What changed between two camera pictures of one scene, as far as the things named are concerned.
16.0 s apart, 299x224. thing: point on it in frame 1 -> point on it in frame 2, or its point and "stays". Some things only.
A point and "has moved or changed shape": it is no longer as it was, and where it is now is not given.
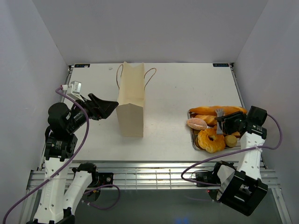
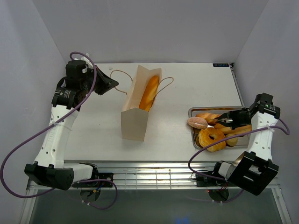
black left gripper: (104, 109) -> (107, 83)
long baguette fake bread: (211, 110) -> (149, 93)
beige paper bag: (130, 110) has moved or changed shape
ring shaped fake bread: (210, 142) stays
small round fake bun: (231, 141) stays
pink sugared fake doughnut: (196, 123) stays
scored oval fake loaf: (210, 120) stays
